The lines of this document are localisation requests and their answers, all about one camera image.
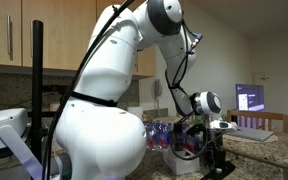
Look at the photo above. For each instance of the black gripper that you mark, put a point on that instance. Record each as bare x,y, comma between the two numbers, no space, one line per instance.
203,141

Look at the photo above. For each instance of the black bottle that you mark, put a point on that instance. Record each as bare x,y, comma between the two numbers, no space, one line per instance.
178,138

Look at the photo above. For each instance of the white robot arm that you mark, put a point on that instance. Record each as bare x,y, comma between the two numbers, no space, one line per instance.
103,141

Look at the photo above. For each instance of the wooden chair back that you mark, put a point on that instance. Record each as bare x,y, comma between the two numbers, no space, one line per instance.
257,119

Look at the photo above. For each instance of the silver laptop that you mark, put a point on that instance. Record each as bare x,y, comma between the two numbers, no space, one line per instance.
252,134

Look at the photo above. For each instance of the pack of water bottles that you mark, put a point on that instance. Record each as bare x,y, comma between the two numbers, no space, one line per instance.
159,136

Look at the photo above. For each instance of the lit display screen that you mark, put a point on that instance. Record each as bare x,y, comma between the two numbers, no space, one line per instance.
249,97

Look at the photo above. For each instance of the black vertical pole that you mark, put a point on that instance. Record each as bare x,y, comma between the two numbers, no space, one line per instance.
37,71

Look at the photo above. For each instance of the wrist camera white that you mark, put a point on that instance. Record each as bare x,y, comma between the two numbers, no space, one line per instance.
217,124

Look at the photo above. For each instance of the wall telephone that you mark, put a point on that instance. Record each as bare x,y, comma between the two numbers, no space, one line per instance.
158,87

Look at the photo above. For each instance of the white camera device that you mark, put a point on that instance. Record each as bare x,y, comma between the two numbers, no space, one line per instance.
20,135

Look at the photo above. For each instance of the wooden wall cabinet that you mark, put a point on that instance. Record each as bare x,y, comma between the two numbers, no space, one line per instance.
68,25

